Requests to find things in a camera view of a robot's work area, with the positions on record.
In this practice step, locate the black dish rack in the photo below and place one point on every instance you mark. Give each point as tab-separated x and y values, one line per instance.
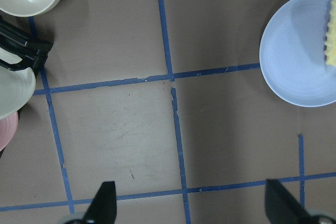
31	52

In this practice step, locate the light blue plate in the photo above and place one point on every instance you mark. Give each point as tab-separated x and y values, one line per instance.
291	54

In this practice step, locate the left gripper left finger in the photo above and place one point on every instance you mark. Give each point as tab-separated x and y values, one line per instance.
103	208

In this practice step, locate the beige plate in rack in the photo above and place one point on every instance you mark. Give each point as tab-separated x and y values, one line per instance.
18	82

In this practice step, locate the pink plate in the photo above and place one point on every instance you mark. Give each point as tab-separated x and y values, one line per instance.
8	129

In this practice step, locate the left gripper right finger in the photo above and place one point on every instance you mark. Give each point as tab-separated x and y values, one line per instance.
282	207

